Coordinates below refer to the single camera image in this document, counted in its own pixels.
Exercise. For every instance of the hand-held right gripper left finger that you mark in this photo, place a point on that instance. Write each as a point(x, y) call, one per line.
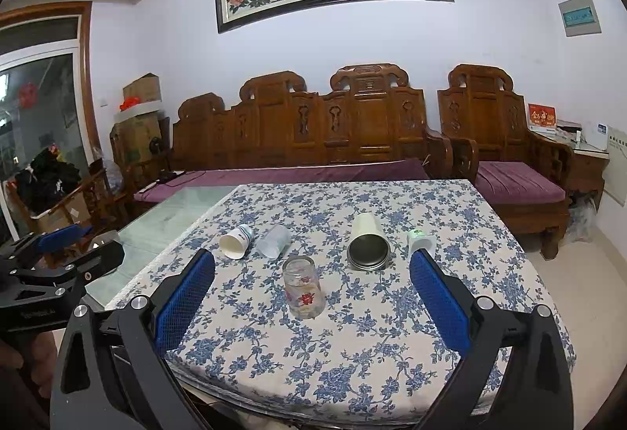
point(186, 302)

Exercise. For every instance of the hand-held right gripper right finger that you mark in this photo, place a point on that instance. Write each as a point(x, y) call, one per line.
point(438, 307)

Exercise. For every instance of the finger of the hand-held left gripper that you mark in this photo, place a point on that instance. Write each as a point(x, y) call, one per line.
point(59, 237)
point(100, 260)

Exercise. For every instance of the glass cup with red flower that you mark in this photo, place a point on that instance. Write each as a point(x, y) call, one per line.
point(303, 288)

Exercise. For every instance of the small white cup green print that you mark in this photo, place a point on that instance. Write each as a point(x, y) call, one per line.
point(419, 241)

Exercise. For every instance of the white paper cup blue print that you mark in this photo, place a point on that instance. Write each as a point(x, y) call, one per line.
point(236, 244)

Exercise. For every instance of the clear plastic cup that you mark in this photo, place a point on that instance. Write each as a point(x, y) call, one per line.
point(273, 241)

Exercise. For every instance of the person's left hand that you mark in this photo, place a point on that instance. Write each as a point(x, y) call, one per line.
point(41, 361)

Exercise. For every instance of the wooden side chair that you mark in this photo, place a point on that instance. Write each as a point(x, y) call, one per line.
point(100, 195)

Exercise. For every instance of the pile of dark clothes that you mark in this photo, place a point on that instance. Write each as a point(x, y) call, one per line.
point(49, 177)

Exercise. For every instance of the glass top coffee table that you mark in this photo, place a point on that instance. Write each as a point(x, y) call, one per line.
point(161, 219)

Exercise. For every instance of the remote control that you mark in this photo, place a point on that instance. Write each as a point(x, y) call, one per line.
point(147, 187)

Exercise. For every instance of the blue floral tablecloth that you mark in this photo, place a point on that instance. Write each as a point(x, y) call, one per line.
point(367, 361)

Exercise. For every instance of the cream tumbler with metal base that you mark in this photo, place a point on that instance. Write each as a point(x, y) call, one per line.
point(368, 241)

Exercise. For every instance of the large cardboard box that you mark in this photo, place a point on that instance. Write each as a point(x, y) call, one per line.
point(137, 136)

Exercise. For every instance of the red hanging ornament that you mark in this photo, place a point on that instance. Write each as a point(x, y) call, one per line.
point(28, 95)

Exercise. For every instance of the square purple seat cushion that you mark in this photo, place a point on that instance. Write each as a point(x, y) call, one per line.
point(514, 182)

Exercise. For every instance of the wooden framed glass door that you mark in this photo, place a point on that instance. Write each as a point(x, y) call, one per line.
point(44, 92)

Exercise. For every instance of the red orange bag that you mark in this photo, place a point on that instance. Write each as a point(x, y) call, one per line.
point(132, 105)

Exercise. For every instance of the long purple seat cushion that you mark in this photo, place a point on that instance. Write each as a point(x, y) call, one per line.
point(274, 176)

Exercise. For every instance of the clear plastic bag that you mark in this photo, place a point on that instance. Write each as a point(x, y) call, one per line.
point(582, 222)

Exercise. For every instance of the small cardboard box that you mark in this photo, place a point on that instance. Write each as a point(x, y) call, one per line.
point(143, 88)

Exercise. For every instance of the carved wooden armchair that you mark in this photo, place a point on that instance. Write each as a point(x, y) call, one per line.
point(490, 116)

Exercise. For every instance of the wooden side table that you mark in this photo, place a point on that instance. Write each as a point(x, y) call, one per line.
point(590, 170)

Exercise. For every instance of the red gift box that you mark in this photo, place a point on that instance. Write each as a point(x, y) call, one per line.
point(542, 116)

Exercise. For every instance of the carved wooden sofa bench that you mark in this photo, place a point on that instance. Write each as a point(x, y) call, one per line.
point(318, 126)

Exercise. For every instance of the white box device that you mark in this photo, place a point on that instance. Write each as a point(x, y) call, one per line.
point(597, 136)

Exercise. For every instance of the white wall radiator panel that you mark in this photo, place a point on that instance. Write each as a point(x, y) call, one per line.
point(618, 165)

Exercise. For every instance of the grey wall panel box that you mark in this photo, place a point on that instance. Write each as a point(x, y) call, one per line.
point(580, 14)

